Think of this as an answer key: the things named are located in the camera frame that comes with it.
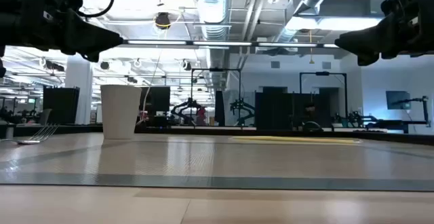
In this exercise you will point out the black metal frame stand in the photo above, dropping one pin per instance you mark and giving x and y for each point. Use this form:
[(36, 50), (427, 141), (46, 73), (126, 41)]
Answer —
[(322, 73)]

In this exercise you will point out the black screen panel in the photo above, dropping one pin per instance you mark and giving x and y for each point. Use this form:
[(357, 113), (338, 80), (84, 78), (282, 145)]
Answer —
[(157, 100)]

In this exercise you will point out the white ribbed paper cup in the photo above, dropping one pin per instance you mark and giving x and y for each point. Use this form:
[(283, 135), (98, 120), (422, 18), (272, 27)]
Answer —
[(120, 112)]

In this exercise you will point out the black folding partition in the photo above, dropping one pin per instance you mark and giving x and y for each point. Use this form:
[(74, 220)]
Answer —
[(61, 105)]

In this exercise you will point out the wide black partition wall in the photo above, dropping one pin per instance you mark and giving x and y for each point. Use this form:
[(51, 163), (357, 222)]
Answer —
[(281, 110)]

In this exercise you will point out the black aluminium table frame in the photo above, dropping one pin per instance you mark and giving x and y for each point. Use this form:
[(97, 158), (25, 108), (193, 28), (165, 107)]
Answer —
[(203, 129)]

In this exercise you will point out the white round pillar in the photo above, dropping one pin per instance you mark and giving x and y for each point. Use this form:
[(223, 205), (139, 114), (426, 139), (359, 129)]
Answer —
[(78, 88)]

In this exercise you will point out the grey textured placemat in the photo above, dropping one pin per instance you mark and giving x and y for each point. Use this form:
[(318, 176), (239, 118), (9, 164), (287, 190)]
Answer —
[(217, 163)]

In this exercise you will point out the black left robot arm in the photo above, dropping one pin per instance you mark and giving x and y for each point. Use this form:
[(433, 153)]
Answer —
[(1, 64)]

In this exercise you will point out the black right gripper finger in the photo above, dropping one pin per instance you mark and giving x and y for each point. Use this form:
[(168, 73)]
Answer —
[(368, 59), (366, 42)]

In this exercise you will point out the grey office chair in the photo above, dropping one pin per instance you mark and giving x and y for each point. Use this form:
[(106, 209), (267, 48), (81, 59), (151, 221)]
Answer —
[(44, 117)]

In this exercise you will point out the long ceiling light strip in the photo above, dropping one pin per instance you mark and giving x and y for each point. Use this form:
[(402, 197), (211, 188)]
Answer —
[(220, 43)]

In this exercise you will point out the grey table post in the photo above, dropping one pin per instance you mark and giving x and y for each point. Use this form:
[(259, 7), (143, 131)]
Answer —
[(9, 132)]

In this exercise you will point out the black background robot arm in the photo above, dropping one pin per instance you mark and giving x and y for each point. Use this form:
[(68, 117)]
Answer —
[(184, 107), (242, 107)]

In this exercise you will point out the ribbed silver ceiling duct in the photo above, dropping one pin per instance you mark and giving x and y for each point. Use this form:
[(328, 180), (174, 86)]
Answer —
[(213, 6)]

